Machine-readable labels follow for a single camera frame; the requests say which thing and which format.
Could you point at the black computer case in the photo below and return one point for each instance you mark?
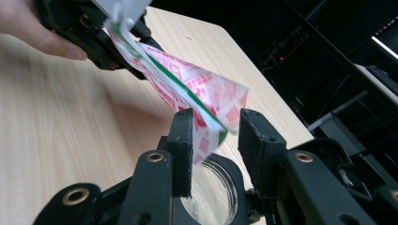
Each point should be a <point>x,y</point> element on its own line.
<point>281,53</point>

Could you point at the red white plastic zip bag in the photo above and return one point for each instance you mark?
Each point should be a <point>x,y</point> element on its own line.
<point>203,84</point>

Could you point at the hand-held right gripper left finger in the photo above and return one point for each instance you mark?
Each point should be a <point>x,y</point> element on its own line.
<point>181,150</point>

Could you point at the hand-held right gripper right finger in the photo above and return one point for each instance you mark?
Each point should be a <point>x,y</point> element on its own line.
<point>259,150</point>

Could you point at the white desk top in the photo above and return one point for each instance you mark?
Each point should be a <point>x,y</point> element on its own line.
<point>386,48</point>

